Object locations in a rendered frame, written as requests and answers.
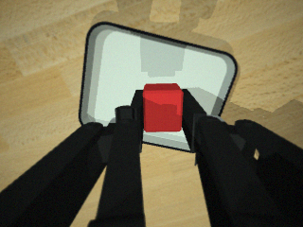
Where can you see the white tray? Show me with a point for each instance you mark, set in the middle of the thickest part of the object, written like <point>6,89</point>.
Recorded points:
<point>119,60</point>

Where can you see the red block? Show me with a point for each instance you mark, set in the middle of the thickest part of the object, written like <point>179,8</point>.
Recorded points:
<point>162,107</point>

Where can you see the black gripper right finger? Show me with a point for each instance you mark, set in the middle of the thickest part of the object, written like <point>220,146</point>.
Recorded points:
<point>235,194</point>

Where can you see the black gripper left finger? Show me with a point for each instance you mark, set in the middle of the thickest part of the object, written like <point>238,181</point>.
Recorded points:
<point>52,191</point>

